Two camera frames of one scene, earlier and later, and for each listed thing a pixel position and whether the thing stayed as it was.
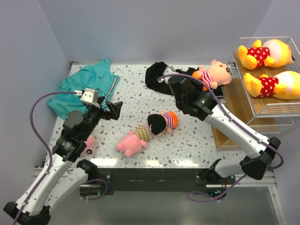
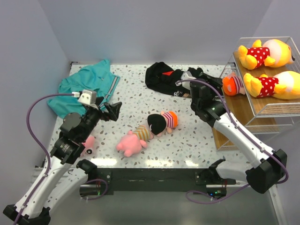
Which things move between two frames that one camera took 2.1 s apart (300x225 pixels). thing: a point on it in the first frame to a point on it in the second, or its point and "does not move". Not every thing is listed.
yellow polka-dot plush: [284, 85] does not move
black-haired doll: [158, 123] does not move
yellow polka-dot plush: [273, 53] does not move
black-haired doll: [219, 73] to [233, 86]
